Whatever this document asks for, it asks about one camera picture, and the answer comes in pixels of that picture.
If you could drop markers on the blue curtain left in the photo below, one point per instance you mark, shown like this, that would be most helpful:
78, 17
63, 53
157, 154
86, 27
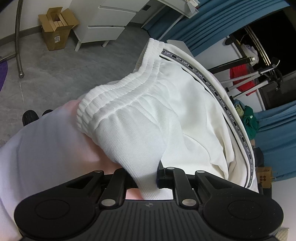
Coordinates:
214, 21

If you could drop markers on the purple rug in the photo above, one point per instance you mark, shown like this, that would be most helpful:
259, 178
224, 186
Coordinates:
3, 73

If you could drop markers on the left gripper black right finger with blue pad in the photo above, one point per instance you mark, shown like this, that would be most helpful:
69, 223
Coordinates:
176, 180

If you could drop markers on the white dresser desk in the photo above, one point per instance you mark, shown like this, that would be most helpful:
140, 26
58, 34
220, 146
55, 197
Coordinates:
104, 21

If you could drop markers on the blue curtain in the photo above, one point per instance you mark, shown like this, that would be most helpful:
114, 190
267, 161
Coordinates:
276, 139
214, 21

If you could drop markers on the green garment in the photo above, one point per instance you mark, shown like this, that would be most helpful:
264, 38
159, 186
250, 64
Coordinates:
250, 122

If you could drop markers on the black metal drying rack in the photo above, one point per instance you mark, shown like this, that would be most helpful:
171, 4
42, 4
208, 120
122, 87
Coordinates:
252, 71

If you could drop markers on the brown paper bag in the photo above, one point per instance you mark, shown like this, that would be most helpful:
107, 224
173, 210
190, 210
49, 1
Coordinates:
264, 177

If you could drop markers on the cardboard box on floor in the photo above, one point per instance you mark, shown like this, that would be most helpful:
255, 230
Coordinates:
56, 27

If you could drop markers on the dark window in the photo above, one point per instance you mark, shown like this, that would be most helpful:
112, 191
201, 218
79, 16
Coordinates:
273, 37

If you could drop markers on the white sweatpants with black stripe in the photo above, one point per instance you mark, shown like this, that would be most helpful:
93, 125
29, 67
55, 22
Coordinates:
169, 111

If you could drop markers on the black shoe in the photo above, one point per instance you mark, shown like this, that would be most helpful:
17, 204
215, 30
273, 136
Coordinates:
29, 116

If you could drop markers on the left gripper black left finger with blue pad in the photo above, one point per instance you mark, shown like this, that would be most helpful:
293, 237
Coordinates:
115, 192

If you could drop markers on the metal floor stand pole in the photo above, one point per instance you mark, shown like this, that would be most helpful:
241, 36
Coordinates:
17, 38

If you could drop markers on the blue curtain right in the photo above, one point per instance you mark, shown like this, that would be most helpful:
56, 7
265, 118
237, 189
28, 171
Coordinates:
276, 139

